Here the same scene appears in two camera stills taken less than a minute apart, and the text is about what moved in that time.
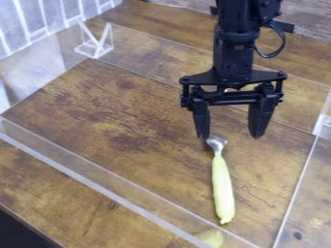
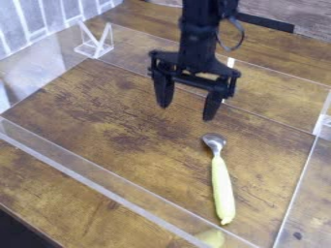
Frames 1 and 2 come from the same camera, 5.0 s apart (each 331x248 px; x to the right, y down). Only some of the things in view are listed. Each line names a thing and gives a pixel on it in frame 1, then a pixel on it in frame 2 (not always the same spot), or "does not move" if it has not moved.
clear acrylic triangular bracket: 91,46 does not move
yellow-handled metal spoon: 223,181 does not move
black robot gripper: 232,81 to 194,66
